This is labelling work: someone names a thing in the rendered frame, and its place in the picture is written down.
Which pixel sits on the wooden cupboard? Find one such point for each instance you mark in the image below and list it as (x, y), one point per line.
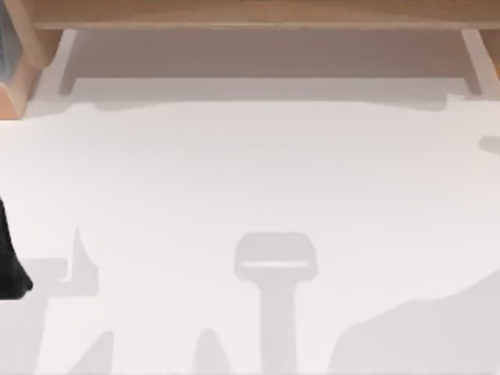
(250, 13)

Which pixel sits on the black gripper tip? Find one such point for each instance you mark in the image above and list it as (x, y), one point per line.
(11, 265)

